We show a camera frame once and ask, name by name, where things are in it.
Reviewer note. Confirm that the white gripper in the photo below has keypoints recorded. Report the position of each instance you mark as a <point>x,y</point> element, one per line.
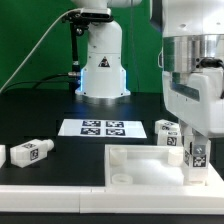
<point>197,104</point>

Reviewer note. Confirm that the white square table top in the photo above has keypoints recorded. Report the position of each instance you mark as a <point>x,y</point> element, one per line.
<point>139,165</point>

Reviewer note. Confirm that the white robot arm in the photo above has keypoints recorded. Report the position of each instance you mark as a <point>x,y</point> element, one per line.
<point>192,57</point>

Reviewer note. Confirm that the paper sheet with markers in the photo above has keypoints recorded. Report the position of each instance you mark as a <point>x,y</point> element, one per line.
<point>102,128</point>

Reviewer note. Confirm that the white L-shaped fence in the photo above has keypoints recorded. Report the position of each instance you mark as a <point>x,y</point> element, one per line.
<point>207,199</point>

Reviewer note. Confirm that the white block left edge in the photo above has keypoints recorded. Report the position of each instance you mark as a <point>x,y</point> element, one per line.
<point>2,155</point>

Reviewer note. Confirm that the black camera stand pole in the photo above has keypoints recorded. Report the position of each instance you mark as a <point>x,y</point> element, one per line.
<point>76,69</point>

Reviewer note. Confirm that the black camera on stand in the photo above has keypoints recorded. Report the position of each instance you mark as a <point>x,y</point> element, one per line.
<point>88,15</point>

